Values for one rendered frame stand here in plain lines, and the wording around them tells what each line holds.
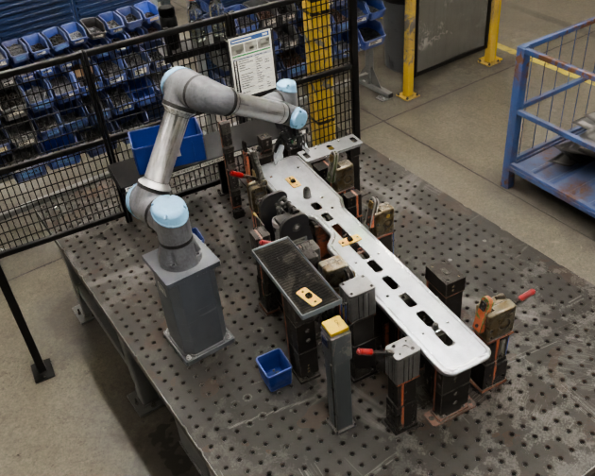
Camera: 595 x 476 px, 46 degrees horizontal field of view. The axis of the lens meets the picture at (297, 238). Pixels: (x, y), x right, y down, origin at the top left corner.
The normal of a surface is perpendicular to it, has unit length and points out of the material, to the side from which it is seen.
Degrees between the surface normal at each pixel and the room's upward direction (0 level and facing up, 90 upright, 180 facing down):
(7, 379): 0
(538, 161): 0
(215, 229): 0
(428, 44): 91
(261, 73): 90
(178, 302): 90
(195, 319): 90
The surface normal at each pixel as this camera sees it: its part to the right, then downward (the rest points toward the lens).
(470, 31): 0.50, 0.56
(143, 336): -0.07, -0.78
